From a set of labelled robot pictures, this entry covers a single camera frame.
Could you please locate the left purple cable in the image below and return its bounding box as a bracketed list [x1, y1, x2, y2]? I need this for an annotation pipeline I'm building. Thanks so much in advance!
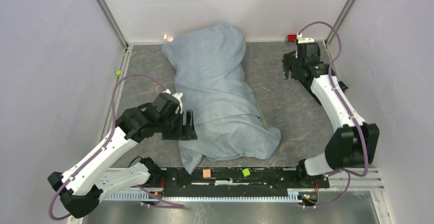
[48, 74, 185, 221]

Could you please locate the blue grey pillowcase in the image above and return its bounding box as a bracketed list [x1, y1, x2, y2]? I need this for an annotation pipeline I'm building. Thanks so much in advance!
[161, 23, 281, 173]

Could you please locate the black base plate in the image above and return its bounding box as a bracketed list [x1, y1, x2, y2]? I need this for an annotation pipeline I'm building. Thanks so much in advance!
[142, 167, 330, 197]

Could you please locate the red lego brick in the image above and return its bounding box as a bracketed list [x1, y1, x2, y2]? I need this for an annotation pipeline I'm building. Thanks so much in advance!
[287, 34, 298, 42]

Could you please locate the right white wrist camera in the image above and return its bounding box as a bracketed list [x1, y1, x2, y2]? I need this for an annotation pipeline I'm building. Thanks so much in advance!
[296, 33, 315, 44]

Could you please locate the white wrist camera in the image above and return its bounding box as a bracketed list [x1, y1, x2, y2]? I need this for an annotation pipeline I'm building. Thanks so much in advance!
[296, 33, 315, 44]
[163, 89, 184, 114]

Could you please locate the green cube on rail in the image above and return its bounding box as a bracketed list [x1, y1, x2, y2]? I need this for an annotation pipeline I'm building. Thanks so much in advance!
[242, 168, 251, 177]

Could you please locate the white toothed rail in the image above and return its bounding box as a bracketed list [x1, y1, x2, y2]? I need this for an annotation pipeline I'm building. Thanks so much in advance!
[105, 190, 318, 203]

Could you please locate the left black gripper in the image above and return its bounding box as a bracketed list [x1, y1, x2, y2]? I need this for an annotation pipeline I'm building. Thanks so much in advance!
[157, 109, 198, 140]

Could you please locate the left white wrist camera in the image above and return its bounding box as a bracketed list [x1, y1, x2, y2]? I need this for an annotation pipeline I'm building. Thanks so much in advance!
[163, 89, 184, 114]

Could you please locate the tan wooden cube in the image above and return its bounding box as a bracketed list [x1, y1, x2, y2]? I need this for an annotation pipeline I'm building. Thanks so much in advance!
[202, 169, 211, 179]

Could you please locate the white purple block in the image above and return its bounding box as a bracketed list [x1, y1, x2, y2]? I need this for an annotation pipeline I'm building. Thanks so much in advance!
[163, 34, 173, 42]

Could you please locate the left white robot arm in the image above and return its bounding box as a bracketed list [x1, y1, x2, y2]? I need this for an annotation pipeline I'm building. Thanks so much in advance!
[48, 89, 197, 219]

